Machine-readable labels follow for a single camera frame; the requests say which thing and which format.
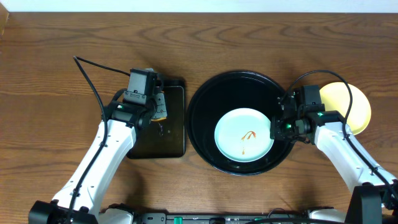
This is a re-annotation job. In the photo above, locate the orange green sponge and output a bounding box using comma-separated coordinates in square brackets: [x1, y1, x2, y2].
[152, 91, 167, 121]

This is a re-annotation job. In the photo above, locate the light blue plate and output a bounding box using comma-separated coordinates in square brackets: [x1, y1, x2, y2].
[214, 108, 274, 163]

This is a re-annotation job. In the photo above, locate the yellow plate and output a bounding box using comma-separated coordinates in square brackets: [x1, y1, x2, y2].
[320, 82, 371, 135]

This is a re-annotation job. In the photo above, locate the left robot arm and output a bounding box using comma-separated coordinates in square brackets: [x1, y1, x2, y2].
[28, 90, 167, 224]

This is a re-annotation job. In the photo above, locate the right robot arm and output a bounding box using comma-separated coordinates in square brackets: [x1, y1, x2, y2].
[271, 111, 397, 223]

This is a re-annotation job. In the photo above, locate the rectangular black tray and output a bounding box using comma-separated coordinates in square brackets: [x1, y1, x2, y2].
[127, 79, 186, 159]

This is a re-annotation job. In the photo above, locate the round black tray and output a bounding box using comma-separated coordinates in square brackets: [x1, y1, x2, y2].
[185, 70, 294, 175]

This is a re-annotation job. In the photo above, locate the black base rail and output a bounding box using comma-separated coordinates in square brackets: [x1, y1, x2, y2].
[133, 211, 304, 224]

